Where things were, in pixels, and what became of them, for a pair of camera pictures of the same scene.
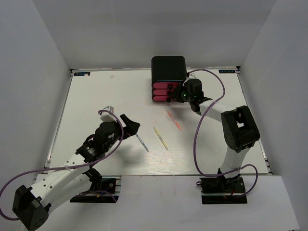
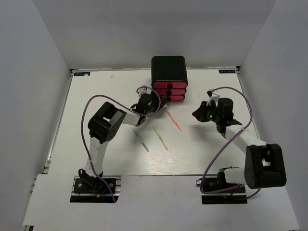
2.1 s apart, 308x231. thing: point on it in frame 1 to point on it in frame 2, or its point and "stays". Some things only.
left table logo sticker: x=82 y=73 stays
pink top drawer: x=165 y=85 stays
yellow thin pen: x=160 y=138 stays
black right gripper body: x=183 y=95 to x=210 y=113
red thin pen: x=176 y=123 stays
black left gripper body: x=117 y=136 to x=154 y=104
